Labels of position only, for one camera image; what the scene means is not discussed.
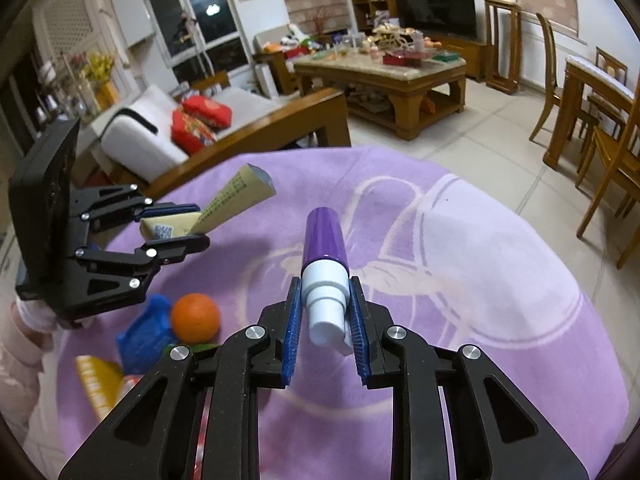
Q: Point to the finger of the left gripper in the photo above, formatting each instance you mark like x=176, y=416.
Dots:
x=175, y=250
x=165, y=209

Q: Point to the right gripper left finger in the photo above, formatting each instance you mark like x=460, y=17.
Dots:
x=197, y=410

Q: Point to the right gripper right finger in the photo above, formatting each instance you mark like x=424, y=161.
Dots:
x=455, y=413

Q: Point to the yellow gold foil bag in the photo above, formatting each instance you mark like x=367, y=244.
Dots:
x=101, y=381

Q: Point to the orange fruit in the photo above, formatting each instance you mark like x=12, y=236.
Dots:
x=195, y=319

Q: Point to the blue foil packet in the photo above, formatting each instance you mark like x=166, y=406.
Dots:
x=142, y=344

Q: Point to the green gum box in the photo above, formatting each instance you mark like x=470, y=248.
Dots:
x=203, y=347

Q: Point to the purple white tube bottle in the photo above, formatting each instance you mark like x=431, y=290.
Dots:
x=325, y=281

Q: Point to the red snack box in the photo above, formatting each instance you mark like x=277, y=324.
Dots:
x=127, y=384

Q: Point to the beige jacket forearm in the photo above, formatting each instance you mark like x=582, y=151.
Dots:
x=26, y=336

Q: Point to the wooden sofa with cushions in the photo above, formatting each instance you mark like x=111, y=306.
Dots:
x=135, y=145

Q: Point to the red cushion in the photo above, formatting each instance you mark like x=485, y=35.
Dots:
x=196, y=122

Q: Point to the yellow flower vase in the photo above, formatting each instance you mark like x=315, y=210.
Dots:
x=98, y=72

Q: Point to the purple tablecloth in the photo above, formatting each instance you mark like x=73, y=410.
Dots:
x=448, y=261

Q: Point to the wooden coffee table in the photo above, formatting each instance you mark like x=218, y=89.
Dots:
x=419, y=96

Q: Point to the wooden dining chair near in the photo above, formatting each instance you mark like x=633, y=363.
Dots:
x=621, y=165

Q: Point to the wooden tv cabinet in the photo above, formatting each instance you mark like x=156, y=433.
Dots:
x=473, y=51

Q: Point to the black flat television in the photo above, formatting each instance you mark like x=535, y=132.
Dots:
x=450, y=17

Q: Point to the tall wooden plant stand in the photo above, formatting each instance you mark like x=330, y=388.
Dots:
x=503, y=23

